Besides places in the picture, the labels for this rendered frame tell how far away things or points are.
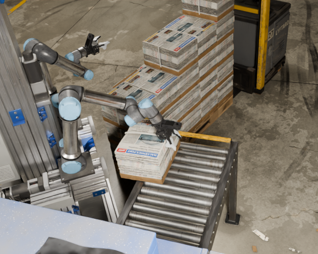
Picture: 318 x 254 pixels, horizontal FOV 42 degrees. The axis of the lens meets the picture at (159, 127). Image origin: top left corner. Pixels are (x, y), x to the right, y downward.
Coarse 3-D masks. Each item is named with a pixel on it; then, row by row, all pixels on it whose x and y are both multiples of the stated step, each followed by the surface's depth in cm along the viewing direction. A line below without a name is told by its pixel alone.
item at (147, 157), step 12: (120, 144) 258; (132, 144) 256; (144, 144) 255; (156, 144) 253; (120, 156) 254; (132, 156) 250; (144, 156) 247; (156, 156) 245; (120, 168) 263; (132, 168) 259; (144, 168) 255; (156, 168) 251
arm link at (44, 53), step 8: (40, 48) 275; (48, 48) 278; (40, 56) 276; (48, 56) 277; (56, 56) 280; (56, 64) 285; (64, 64) 288; (72, 64) 293; (72, 72) 298; (80, 72) 301; (88, 72) 304
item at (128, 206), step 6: (138, 180) 264; (138, 186) 260; (132, 192) 257; (138, 192) 256; (132, 198) 253; (126, 204) 250; (132, 204) 249; (126, 210) 246; (132, 210) 250; (120, 216) 243; (126, 216) 243; (120, 222) 240
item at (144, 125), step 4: (144, 120) 273; (148, 120) 272; (172, 120) 270; (176, 120) 270; (136, 124) 271; (140, 124) 271; (144, 124) 270; (148, 124) 269; (132, 128) 269; (136, 128) 269; (140, 128) 268; (144, 128) 267; (148, 128) 267; (152, 128) 266; (152, 132) 263; (172, 136) 265; (176, 136) 274; (176, 140) 276; (176, 144) 277; (172, 148) 269; (172, 152) 270
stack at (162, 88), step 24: (216, 48) 380; (144, 72) 357; (192, 72) 361; (216, 72) 394; (120, 96) 332; (144, 96) 329; (168, 96) 344; (192, 96) 373; (216, 96) 410; (120, 120) 331; (192, 120) 389
